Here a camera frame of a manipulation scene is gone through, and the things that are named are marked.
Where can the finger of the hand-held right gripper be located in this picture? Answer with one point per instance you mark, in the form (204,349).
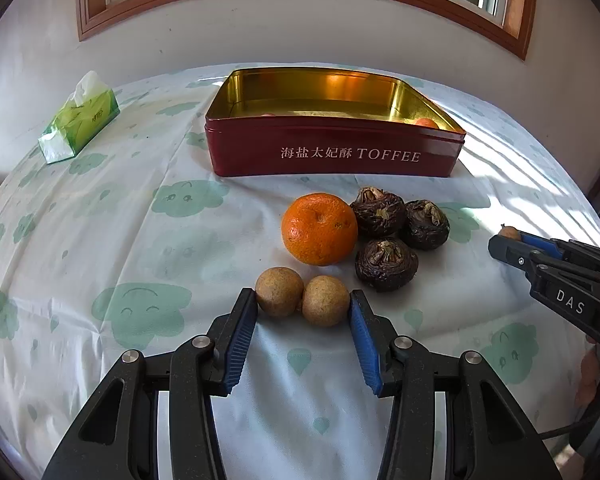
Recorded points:
(510,252)
(542,245)

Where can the brown longan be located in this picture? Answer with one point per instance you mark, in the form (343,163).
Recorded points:
(326,301)
(508,233)
(280,292)

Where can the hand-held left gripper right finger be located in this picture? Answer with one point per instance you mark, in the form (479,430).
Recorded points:
(362,345)

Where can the person's right hand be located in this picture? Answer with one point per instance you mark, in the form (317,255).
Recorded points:
(587,375)

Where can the dark water chestnut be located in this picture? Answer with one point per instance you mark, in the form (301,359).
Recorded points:
(377,212)
(425,225)
(386,265)

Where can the green tissue box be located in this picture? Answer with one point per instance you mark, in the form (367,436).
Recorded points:
(80,125)

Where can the red tin box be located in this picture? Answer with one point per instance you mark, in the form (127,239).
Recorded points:
(330,155)

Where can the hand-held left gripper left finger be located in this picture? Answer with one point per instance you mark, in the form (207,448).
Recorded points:
(240,345)

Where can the wooden-framed window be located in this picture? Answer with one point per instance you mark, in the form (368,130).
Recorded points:
(305,2)

